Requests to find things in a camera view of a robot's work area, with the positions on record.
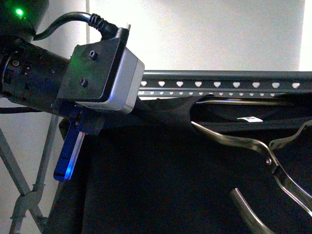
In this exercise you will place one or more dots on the grey rack crossed legs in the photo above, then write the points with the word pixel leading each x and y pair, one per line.
pixel 28 199

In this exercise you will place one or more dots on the black printed t-shirt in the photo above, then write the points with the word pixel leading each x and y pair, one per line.
pixel 151 172

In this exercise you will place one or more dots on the grey perforated rack front rail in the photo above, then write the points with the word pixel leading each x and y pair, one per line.
pixel 223 81

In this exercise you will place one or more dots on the grey perforated rack rear rail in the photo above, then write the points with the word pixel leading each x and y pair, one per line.
pixel 219 94

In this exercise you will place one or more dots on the grey perforated rack rail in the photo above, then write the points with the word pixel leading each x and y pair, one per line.
pixel 219 94
pixel 223 81

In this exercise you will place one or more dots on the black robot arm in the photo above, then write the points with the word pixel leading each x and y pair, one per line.
pixel 42 80

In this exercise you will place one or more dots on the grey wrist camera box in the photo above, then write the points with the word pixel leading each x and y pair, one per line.
pixel 104 76

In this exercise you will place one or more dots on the metal clothes hanger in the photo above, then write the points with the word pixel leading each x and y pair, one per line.
pixel 284 181

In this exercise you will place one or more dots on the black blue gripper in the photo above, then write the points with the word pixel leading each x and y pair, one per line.
pixel 82 121

